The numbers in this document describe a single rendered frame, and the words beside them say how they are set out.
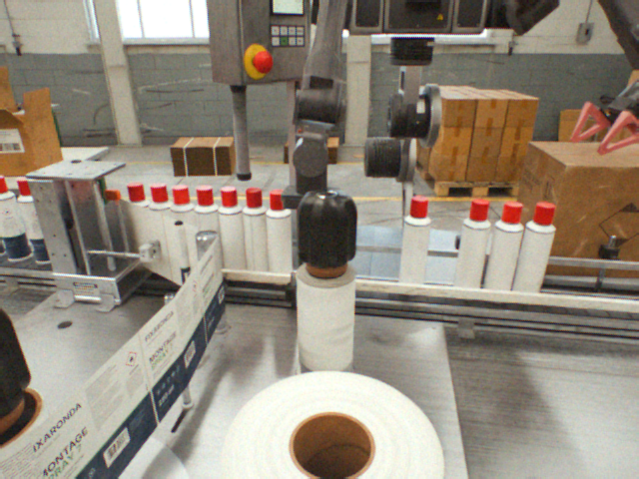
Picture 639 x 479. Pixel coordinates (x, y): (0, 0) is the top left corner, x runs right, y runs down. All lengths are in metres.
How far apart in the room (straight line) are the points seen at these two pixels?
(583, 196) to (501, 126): 3.31
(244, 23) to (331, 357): 0.58
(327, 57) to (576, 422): 0.70
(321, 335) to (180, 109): 6.12
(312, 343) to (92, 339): 0.42
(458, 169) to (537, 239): 3.47
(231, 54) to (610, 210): 0.87
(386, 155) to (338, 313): 1.38
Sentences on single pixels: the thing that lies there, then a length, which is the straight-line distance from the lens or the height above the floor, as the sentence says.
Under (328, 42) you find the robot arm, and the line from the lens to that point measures 0.80.
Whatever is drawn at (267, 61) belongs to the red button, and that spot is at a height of 1.33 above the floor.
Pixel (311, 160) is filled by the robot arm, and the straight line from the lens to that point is 0.70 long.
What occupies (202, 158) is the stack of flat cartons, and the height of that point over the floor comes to 0.20.
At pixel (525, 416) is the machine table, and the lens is 0.80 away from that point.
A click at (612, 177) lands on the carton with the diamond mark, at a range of 1.15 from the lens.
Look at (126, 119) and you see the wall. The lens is 6.88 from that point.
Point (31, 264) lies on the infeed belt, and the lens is 1.24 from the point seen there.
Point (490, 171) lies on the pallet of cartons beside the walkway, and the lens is 4.47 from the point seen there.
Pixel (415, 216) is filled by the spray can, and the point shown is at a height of 1.05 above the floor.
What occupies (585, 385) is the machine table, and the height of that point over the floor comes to 0.83.
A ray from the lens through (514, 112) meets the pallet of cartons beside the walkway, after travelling 4.43.
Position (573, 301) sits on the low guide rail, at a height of 0.91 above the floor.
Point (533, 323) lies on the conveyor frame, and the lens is 0.97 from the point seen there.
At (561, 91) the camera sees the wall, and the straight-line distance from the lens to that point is 7.10.
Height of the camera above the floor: 1.36
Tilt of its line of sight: 25 degrees down
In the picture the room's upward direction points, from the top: straight up
